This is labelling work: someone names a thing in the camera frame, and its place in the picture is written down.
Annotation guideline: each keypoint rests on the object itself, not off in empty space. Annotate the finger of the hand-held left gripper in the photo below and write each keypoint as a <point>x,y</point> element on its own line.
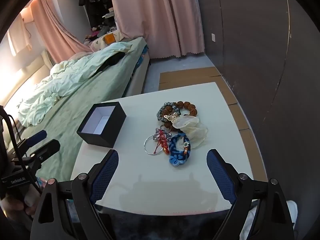
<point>46,150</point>
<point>37,136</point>

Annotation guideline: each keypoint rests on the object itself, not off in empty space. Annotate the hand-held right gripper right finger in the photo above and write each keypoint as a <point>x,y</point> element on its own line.
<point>220,175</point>

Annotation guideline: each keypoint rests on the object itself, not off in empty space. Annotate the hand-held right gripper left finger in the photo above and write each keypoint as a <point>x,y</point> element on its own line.
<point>107,172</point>

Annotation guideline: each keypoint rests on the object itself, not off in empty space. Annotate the black jewelry box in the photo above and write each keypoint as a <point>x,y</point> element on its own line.
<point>96,138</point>

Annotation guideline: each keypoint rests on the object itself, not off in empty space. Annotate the silver bangle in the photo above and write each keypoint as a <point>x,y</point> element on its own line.
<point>144,143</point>

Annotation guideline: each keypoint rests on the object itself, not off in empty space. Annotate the white organza scrunchie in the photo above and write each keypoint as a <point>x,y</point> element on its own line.
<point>192,130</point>

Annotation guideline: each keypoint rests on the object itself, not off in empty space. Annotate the gold butterfly hair clip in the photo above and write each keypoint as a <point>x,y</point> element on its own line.
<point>170,117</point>

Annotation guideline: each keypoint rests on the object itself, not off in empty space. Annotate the person's left hand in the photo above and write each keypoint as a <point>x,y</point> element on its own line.
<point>15,206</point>

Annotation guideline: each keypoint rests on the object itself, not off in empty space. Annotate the green bed blanket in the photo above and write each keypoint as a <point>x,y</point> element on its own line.
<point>75,100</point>

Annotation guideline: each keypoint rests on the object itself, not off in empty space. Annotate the pale green duvet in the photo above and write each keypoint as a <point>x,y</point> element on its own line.
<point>62,80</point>

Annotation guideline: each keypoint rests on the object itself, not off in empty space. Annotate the flat cardboard sheets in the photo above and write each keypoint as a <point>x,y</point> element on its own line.
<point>190,76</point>

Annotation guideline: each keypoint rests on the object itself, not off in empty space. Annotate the draped pink curtain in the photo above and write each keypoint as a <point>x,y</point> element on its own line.
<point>57,35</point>

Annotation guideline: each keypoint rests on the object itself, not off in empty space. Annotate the printed cream pillow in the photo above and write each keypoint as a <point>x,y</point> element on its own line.
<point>100,45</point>

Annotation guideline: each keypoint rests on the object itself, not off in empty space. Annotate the pile of plush toys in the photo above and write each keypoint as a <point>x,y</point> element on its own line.
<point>97,32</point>

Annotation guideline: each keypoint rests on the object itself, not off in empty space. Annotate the orange box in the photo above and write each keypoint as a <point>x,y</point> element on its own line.
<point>109,39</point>

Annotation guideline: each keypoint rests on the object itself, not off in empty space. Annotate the hanging dark clothes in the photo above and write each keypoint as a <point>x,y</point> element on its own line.
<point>92,2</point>

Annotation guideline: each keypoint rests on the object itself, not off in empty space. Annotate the wide pink curtain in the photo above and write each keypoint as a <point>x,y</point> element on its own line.
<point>162,17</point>

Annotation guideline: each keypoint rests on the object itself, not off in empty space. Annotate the white wall socket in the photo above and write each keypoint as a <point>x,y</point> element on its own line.
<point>213,37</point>

